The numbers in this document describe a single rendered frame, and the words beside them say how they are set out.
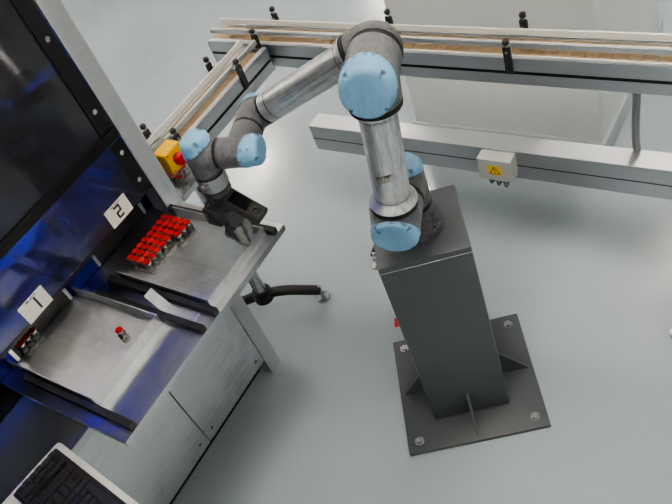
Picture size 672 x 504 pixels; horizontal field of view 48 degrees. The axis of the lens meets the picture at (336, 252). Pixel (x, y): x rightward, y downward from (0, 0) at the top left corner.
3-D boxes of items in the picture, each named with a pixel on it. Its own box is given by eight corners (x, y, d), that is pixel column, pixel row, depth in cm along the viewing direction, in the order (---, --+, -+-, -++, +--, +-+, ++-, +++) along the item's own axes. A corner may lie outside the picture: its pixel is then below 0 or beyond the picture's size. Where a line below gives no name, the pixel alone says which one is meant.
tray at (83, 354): (13, 367, 198) (5, 360, 195) (77, 293, 210) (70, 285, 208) (98, 406, 180) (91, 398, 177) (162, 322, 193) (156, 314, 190)
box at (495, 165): (479, 178, 256) (475, 158, 250) (485, 168, 258) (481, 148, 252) (513, 183, 249) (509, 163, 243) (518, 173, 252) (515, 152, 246)
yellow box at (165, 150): (158, 171, 225) (147, 153, 220) (172, 155, 229) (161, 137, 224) (176, 175, 221) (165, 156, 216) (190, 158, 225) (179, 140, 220)
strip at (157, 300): (153, 310, 197) (143, 296, 193) (160, 301, 198) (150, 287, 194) (193, 322, 189) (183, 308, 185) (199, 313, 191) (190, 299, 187)
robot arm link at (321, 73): (386, -12, 157) (230, 94, 185) (380, 17, 150) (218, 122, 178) (419, 29, 163) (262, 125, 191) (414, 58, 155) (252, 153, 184)
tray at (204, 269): (123, 280, 208) (116, 272, 206) (178, 214, 221) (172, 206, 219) (213, 309, 190) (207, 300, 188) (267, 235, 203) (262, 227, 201)
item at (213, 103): (165, 202, 234) (141, 165, 223) (131, 195, 242) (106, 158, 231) (278, 69, 267) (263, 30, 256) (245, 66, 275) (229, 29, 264)
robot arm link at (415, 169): (433, 181, 197) (422, 141, 187) (429, 217, 188) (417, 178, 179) (389, 185, 201) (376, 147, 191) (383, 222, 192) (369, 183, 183)
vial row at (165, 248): (149, 274, 206) (141, 263, 203) (187, 228, 215) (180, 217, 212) (154, 276, 205) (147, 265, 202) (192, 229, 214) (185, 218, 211)
